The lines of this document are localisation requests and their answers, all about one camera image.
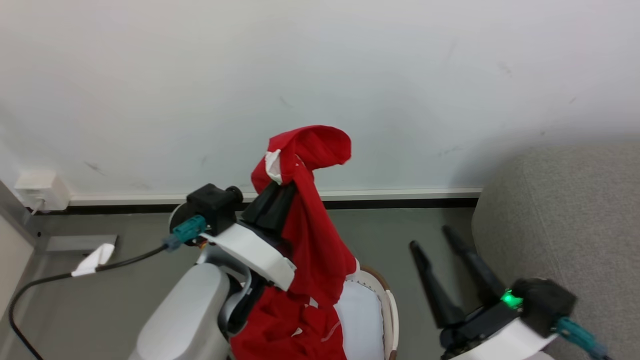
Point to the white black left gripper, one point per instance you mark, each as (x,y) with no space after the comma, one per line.
(255,252)

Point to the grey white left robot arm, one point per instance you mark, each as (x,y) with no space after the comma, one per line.
(190,315)

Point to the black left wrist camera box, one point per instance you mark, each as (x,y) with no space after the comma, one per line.
(212,205)

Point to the white wall socket box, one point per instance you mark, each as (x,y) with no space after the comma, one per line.
(42,192)

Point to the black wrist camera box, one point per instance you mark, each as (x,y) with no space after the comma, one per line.
(545,302)
(212,205)

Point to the white tape tag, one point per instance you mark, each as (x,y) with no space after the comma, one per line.
(95,260)

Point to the red clothing with white print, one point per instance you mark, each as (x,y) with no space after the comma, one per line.
(315,240)

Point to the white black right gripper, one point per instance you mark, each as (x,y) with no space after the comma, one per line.
(492,332)

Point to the white laundry basket brown rim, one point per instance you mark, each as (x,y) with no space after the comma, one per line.
(390,310)

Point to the white black baseboard strip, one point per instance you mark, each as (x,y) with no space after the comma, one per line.
(400,196)

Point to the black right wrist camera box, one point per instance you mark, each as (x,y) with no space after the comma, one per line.
(545,302)

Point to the grey fabric sofa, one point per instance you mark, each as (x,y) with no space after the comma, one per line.
(565,220)

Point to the white cloth basket liner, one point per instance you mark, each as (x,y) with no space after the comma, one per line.
(360,320)

